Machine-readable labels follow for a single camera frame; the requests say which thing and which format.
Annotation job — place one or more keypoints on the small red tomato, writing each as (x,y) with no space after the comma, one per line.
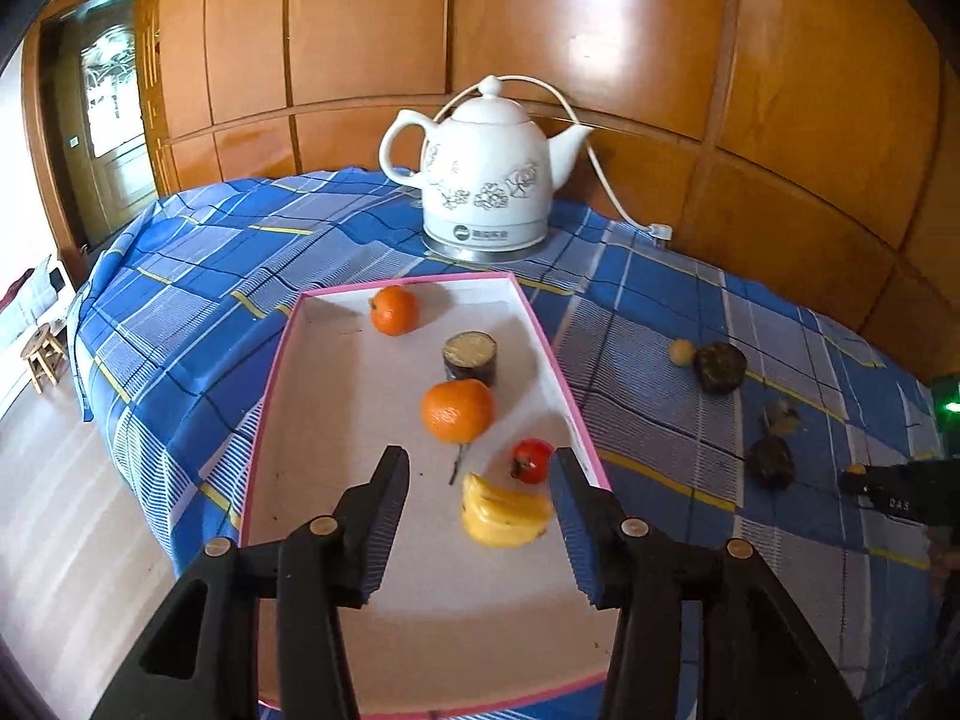
(532,460)

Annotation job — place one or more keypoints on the white ceramic electric kettle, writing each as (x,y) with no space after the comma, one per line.
(487,165)

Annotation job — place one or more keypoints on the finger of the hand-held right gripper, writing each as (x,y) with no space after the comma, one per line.
(874,486)

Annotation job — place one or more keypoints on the white power plug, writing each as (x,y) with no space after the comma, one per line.
(660,232)

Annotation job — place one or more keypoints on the blue plaid tablecloth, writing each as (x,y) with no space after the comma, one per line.
(225,277)

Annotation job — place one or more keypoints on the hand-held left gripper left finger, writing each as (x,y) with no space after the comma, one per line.
(381,536)

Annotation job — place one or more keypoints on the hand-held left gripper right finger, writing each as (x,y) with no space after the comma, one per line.
(577,540)

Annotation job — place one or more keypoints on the white low furniture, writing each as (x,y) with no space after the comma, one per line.
(30,296)

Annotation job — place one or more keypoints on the small wooden stool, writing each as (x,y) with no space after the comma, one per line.
(45,351)

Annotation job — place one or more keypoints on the orange mandarin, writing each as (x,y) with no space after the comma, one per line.
(395,310)
(458,410)

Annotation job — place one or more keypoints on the pink rimmed white tray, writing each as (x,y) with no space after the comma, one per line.
(360,390)

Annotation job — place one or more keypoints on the wooden glass door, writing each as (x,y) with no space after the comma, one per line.
(105,112)

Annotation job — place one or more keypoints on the yellow banana bunch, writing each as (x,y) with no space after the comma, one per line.
(504,515)

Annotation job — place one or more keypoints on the dark cylinder with tan top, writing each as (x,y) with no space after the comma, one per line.
(470,358)
(781,421)

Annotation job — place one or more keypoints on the dark brown round fruit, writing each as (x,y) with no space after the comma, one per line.
(719,367)
(770,463)

